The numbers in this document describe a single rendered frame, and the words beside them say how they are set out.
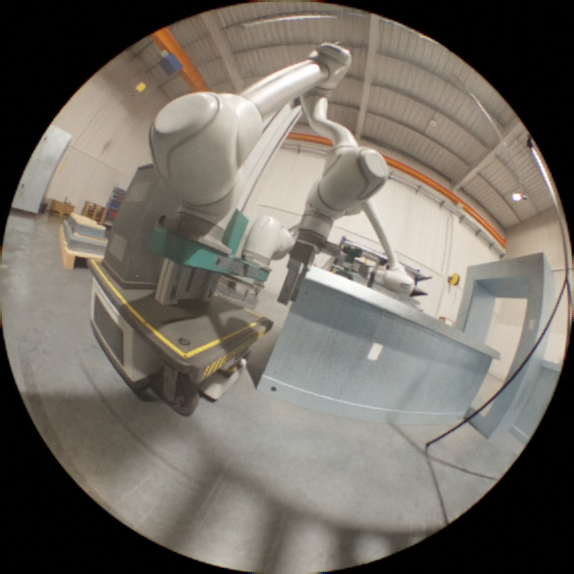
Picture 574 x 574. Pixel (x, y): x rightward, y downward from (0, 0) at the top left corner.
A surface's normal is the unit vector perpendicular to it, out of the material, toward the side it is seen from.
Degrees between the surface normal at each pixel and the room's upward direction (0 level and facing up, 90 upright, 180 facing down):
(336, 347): 90
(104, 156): 90
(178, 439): 0
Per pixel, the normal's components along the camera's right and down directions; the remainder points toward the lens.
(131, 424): 0.36, -0.93
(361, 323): -0.11, 0.00
